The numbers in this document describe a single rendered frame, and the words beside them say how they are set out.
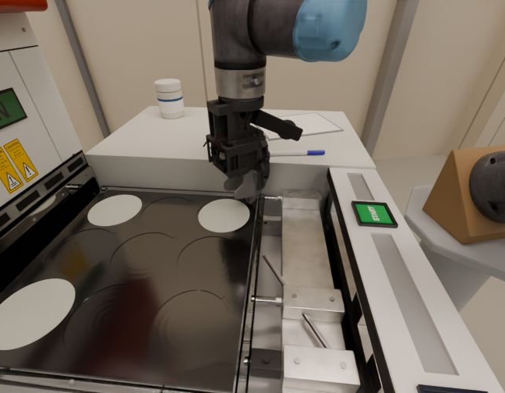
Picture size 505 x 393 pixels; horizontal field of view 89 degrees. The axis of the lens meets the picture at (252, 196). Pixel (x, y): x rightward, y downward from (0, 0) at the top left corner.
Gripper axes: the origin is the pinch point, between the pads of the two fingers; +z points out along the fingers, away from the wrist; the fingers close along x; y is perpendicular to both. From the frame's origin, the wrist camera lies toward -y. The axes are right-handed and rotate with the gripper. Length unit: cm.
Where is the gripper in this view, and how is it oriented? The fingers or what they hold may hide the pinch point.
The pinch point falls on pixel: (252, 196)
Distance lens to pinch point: 52.7
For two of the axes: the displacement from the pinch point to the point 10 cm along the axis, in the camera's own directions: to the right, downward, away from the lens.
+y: -8.1, 3.4, -4.7
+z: 0.0, 8.1, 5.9
